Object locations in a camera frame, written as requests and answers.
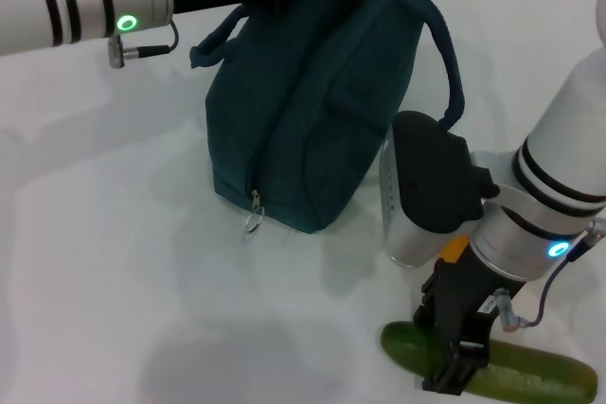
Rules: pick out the black right wrist camera housing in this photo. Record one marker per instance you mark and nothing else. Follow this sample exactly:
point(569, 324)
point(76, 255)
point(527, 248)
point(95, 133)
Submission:
point(435, 177)

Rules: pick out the dark blue fabric bag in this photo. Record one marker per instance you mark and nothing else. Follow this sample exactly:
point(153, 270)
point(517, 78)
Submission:
point(308, 115)

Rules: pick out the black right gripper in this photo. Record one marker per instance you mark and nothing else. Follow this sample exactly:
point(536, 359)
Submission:
point(464, 300)

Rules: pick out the orange pear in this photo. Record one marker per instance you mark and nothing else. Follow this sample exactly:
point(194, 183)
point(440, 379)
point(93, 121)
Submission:
point(457, 250)

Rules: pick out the green cucumber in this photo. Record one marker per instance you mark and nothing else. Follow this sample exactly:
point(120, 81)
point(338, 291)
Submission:
point(530, 371)

